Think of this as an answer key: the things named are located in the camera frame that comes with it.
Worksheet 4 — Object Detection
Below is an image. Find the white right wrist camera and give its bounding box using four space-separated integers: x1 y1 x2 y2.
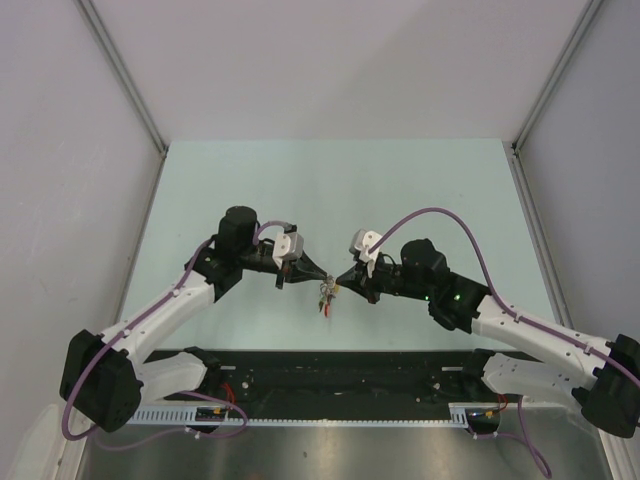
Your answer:
349 229 382 278

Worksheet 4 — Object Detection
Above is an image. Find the white slotted cable duct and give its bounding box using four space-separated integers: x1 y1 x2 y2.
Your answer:
128 398 499 426

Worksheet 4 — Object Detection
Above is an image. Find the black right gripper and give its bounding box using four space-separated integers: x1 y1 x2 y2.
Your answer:
336 253 432 305

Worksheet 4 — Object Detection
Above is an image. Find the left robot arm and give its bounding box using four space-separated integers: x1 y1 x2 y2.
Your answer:
60 206 328 441

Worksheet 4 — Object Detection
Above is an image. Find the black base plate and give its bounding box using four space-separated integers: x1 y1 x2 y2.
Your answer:
139 348 506 421

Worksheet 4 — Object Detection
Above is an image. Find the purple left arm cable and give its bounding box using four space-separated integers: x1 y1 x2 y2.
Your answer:
62 219 299 441

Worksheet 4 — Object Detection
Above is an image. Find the keyring bunch with chain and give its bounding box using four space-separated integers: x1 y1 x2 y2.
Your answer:
318 275 338 318

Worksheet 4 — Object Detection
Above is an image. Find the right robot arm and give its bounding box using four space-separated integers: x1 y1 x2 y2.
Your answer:
336 239 639 439

